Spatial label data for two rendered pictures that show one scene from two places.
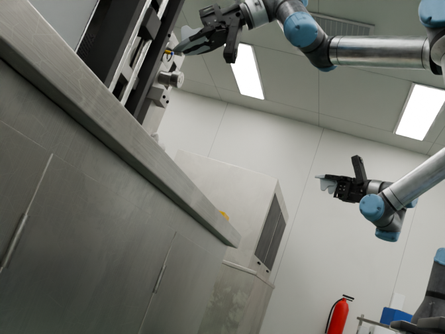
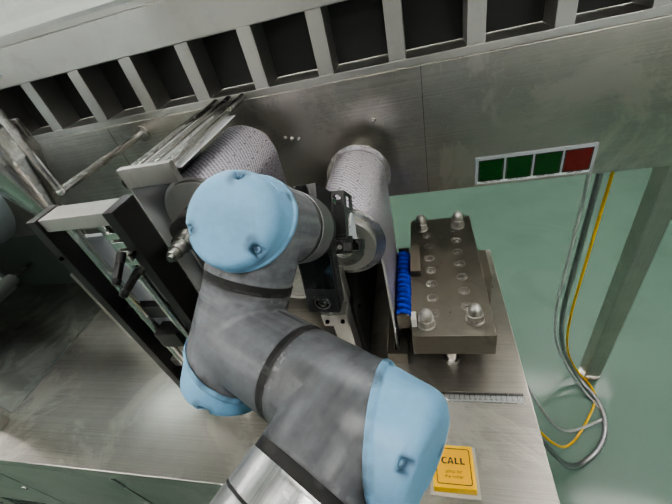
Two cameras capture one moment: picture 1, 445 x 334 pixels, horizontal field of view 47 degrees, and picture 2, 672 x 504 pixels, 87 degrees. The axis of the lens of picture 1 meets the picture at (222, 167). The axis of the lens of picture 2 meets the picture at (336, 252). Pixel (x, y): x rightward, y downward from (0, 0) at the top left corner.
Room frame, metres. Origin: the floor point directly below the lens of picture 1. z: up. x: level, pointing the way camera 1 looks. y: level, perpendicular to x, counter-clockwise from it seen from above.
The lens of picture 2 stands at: (1.28, -0.26, 1.63)
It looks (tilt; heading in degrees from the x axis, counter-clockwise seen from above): 38 degrees down; 94
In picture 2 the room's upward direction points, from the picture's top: 16 degrees counter-clockwise
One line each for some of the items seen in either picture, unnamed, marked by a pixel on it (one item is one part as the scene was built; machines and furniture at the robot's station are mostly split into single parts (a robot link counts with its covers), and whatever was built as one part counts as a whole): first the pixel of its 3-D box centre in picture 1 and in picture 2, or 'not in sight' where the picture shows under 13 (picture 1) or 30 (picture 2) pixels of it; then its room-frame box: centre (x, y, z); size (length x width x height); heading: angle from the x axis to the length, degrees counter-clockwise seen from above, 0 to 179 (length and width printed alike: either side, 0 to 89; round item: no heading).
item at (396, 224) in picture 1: (388, 221); not in sight; (1.62, -0.56, 1.12); 0.11 x 0.08 x 0.11; 137
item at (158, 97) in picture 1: (144, 121); (344, 331); (1.22, 0.22, 1.05); 0.06 x 0.05 x 0.31; 75
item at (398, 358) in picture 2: not in sight; (399, 310); (1.36, 0.35, 0.92); 0.28 x 0.04 x 0.04; 75
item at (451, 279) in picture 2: not in sight; (445, 275); (1.48, 0.35, 1.00); 0.40 x 0.16 x 0.06; 75
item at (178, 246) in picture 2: not in sight; (179, 247); (1.00, 0.23, 1.33); 0.06 x 0.03 x 0.03; 75
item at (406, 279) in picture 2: not in sight; (403, 281); (1.38, 0.34, 1.03); 0.21 x 0.04 x 0.03; 75
